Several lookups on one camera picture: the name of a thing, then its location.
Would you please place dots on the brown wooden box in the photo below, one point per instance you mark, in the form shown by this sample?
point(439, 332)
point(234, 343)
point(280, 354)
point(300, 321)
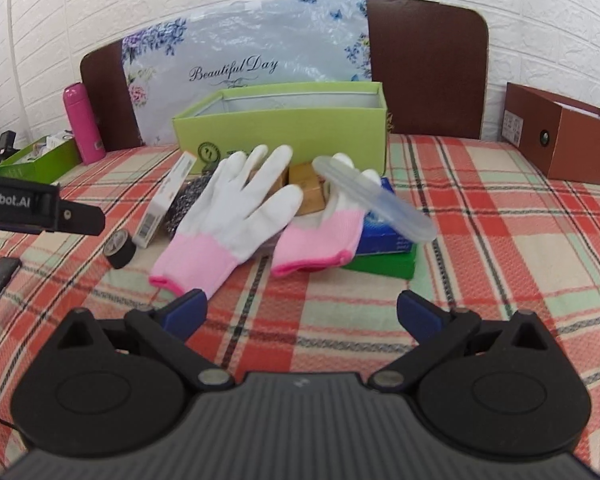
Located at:
point(580, 150)

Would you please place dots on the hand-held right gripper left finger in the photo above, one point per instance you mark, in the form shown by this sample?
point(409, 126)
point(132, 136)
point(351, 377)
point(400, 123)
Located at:
point(187, 311)

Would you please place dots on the pink thermos bottle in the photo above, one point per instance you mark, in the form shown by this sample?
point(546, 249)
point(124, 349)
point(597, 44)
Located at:
point(82, 125)

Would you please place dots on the large light green box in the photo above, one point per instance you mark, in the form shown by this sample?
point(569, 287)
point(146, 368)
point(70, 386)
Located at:
point(290, 130)

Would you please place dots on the black device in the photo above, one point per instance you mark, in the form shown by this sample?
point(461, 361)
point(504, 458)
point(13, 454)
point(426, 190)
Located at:
point(5, 146)

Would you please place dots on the long white carton box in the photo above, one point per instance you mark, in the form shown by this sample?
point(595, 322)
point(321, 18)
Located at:
point(162, 200)

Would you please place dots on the blue carton box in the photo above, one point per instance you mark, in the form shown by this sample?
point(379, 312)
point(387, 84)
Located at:
point(380, 241)

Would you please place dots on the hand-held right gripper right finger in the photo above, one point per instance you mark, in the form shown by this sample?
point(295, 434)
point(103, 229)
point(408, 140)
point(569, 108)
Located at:
point(417, 312)

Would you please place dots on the brown headboard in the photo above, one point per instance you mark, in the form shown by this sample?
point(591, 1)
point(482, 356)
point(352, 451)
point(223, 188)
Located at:
point(430, 60)

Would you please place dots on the green tray box with clutter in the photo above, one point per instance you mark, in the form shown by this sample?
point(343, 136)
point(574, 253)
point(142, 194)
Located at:
point(45, 165)

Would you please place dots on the black tape roll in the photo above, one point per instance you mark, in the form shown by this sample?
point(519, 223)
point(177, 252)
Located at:
point(119, 251)

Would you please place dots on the floral printed plastic bag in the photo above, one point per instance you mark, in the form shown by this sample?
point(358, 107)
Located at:
point(240, 40)

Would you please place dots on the red plaid blanket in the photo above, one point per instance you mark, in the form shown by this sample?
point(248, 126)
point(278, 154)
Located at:
point(480, 270)

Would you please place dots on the small green carton box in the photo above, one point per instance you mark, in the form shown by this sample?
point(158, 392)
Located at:
point(385, 265)

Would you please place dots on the shiny gold small box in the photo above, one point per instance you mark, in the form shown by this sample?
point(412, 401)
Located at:
point(307, 192)

